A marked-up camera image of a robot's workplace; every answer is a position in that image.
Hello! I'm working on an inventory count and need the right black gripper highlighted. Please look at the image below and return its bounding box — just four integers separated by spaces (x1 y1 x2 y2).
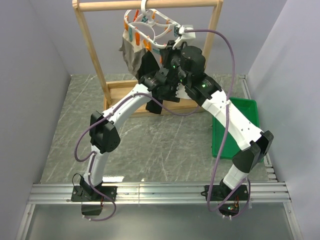
160 40 190 87

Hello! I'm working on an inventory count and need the black underwear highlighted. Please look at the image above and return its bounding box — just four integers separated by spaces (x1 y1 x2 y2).
138 51 178 115

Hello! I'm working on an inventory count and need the orange clothes peg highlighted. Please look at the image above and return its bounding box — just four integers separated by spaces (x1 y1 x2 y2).
143 39 152 52

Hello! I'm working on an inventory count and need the white plastic clip hanger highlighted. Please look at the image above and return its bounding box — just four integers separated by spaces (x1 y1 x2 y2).
123 0 180 51

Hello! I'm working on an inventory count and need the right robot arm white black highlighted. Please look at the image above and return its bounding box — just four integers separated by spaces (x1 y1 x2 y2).
157 40 274 200

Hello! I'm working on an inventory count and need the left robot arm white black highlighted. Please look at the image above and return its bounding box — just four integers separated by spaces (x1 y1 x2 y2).
73 69 183 202

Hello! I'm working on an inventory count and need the grey underwear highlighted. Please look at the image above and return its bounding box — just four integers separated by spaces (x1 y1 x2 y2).
119 30 147 79

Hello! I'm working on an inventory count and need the wooden hanging rack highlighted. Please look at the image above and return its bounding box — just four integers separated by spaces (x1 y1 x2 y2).
72 0 224 113

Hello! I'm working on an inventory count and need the green plastic tray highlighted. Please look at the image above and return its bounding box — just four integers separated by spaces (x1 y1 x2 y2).
211 96 260 161

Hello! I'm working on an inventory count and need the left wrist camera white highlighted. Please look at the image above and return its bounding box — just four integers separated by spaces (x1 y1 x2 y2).
175 83 191 100

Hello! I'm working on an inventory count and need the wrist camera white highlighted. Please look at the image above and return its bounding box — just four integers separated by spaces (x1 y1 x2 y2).
172 24 196 49
175 83 191 100

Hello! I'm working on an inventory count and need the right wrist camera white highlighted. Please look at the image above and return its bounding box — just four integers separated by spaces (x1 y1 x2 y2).
172 24 196 49

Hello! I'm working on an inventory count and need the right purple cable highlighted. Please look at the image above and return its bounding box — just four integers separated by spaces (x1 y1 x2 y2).
184 28 252 220

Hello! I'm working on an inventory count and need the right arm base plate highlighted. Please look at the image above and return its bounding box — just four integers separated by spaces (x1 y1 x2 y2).
200 184 249 202

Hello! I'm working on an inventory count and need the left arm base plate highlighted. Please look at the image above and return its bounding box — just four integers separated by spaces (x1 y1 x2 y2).
71 185 117 202

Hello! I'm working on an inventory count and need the aluminium mounting rail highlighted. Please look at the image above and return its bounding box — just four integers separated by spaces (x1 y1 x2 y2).
27 181 291 205

